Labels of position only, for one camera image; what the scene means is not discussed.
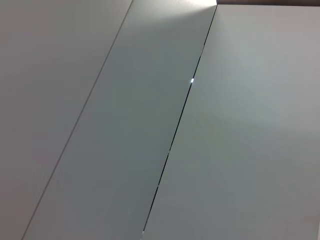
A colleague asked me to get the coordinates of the brown trim strip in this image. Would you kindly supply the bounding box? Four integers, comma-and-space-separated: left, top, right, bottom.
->
216, 0, 320, 6

